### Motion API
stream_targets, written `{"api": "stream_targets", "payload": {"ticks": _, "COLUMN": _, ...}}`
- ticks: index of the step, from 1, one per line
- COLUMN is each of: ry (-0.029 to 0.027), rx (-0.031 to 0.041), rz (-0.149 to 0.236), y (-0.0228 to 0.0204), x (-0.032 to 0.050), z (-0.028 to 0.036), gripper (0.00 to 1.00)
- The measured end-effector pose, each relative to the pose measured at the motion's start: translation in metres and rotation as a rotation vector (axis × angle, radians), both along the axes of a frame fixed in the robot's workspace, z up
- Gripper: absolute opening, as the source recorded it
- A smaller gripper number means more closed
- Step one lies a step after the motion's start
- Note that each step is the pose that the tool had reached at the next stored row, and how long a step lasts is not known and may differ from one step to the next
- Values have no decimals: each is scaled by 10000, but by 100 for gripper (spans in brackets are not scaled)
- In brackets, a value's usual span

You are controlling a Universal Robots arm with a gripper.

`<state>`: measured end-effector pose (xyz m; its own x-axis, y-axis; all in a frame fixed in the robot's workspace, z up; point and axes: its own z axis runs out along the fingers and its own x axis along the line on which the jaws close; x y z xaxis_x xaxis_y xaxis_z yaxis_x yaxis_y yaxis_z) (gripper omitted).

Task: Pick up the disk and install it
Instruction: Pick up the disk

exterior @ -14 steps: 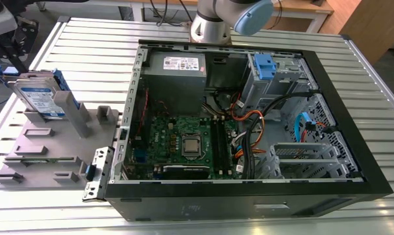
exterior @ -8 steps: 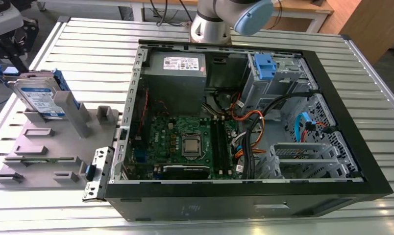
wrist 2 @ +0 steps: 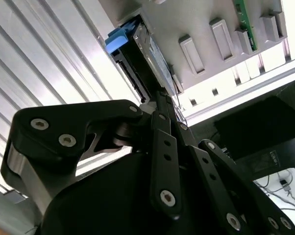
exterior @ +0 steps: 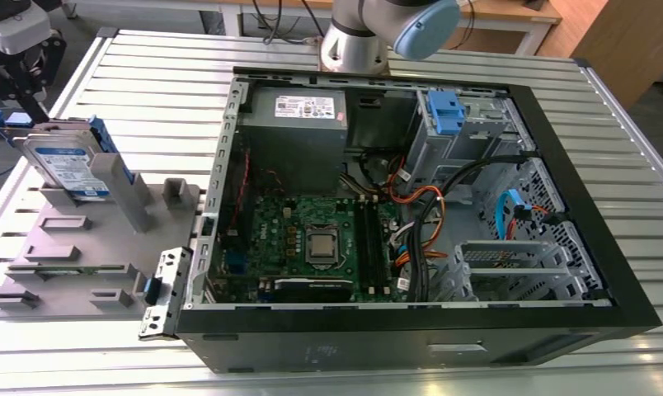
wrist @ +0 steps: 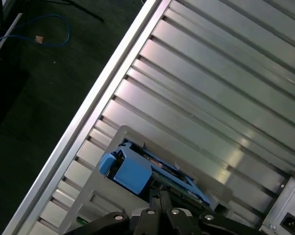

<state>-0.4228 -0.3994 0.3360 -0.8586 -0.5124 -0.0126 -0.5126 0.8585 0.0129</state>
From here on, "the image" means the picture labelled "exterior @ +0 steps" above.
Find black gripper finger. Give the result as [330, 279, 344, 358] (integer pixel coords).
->
[18, 33, 68, 124]

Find silver expansion slot bracket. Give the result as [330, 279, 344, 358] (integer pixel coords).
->
[136, 245, 195, 342]

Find black graphics card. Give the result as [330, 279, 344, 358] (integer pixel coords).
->
[259, 276, 355, 304]

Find white framed table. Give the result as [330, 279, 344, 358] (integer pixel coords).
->
[59, 0, 332, 37]

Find grey power supply unit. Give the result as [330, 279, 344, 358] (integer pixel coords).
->
[236, 86, 348, 197]

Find orange power wire bundle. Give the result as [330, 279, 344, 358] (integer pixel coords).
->
[388, 185, 448, 269]

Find silver CPU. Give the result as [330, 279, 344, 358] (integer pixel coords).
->
[307, 235, 338, 262]

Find grey parts rack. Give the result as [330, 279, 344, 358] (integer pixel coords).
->
[0, 154, 207, 319]

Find black PC case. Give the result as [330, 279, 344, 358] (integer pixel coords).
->
[174, 65, 663, 375]

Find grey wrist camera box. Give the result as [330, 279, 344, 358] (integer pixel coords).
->
[0, 0, 54, 55]

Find blue data wire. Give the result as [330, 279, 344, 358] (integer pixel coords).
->
[496, 188, 523, 240]

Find blue plastic drive latch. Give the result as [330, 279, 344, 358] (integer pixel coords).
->
[427, 89, 468, 135]

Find wooden desk white legs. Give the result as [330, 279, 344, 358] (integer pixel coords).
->
[458, 0, 564, 57]

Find black RAM slot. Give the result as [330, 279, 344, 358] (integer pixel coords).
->
[355, 196, 380, 295]
[368, 196, 392, 295]

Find wooden cabinet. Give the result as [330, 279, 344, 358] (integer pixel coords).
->
[571, 0, 663, 111]

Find hard disk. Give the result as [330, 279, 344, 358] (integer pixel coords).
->
[0, 109, 135, 203]

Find silver disk bay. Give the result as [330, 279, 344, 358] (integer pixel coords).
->
[440, 240, 606, 304]

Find orange wire with black connector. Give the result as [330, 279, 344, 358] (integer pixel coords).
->
[515, 205, 572, 226]

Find green motherboard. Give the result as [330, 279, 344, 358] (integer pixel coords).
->
[207, 193, 415, 304]

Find silver optical drive cage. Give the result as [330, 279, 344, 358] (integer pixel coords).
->
[406, 86, 536, 195]

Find thick black case cable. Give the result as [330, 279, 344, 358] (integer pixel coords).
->
[407, 151, 540, 300]

